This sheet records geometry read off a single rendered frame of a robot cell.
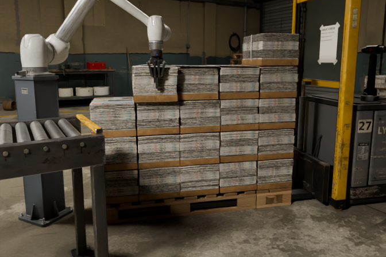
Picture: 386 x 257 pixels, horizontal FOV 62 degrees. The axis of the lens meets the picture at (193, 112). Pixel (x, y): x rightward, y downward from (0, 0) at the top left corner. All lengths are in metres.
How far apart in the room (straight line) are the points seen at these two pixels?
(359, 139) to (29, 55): 2.35
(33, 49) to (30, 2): 6.44
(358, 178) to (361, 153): 0.19
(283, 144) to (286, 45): 0.73
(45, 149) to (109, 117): 0.89
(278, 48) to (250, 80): 0.30
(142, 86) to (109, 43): 6.91
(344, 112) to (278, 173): 0.64
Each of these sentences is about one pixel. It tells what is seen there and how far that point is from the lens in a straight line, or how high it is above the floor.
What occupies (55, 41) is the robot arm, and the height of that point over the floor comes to 1.23.
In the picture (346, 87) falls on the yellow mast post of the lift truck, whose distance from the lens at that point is 2.46.
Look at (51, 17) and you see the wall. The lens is 8.75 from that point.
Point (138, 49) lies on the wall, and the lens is 9.21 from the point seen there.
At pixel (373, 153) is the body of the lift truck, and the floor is 0.41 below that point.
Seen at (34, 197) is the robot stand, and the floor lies 0.18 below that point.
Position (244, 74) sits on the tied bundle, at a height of 1.01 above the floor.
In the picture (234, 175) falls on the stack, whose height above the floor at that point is 0.28.
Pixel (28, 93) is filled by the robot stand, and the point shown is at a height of 0.89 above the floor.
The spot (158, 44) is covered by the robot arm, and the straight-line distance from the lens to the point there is 2.02.
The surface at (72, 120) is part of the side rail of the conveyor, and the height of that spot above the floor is 0.78.
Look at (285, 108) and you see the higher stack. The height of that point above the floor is 0.76.
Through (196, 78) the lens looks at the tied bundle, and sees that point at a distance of 2.19.
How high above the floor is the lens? 1.10
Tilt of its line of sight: 9 degrees down
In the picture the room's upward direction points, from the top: straight up
